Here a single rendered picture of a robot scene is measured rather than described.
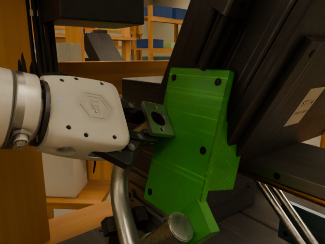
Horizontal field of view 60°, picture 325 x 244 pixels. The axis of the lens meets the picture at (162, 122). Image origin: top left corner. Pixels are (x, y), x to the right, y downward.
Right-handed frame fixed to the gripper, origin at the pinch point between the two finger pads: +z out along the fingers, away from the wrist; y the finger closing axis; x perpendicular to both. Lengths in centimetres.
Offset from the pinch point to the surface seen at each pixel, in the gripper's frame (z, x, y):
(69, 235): 3.8, 40.4, -3.4
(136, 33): 271, 240, 417
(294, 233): 18.6, -3.9, -19.1
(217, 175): 6.6, -3.8, -9.6
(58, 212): 68, 209, 59
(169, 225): -1.0, 0.0, -14.3
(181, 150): 2.8, -2.5, -5.2
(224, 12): -0.8, -18.7, 2.8
